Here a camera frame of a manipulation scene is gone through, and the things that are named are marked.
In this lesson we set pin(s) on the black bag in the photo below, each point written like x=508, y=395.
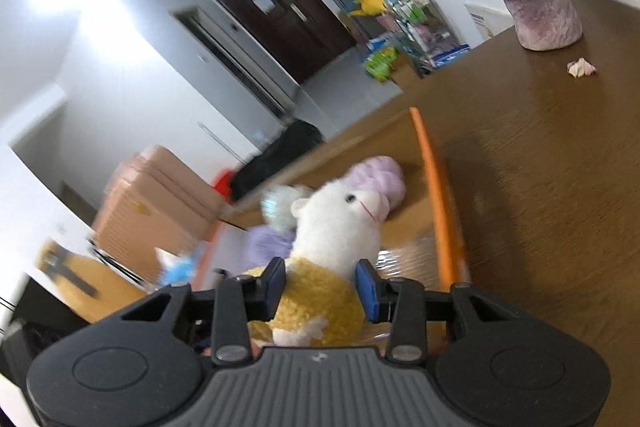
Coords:
x=277, y=157

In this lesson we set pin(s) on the grey metal door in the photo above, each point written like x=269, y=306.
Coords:
x=235, y=57

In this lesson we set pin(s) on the blue plush toy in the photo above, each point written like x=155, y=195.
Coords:
x=180, y=269

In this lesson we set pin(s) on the black furniture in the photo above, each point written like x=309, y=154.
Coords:
x=35, y=322

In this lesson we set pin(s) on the light lavender plush toy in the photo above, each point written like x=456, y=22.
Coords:
x=265, y=249

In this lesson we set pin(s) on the purple plush toy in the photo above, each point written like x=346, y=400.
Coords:
x=377, y=174

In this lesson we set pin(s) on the yellow toy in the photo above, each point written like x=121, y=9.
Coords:
x=370, y=6

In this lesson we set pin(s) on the storage rack with goods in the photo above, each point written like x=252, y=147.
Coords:
x=425, y=32

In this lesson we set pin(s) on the white board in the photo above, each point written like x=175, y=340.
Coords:
x=487, y=22

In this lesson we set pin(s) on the red object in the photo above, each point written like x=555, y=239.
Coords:
x=222, y=184

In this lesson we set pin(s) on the green snack packet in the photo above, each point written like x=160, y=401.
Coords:
x=381, y=63

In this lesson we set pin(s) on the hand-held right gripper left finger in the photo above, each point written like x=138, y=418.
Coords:
x=275, y=289

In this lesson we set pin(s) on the pale green plush toy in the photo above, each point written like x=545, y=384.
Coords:
x=282, y=207

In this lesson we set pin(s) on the dark brown door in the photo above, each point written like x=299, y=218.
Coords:
x=285, y=17

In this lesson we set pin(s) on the white alpaca plush yellow sweater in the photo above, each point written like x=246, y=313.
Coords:
x=330, y=232

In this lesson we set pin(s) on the small crumpled pink wrapper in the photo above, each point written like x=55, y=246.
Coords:
x=581, y=68

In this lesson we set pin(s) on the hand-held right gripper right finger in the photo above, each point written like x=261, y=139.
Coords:
x=366, y=294

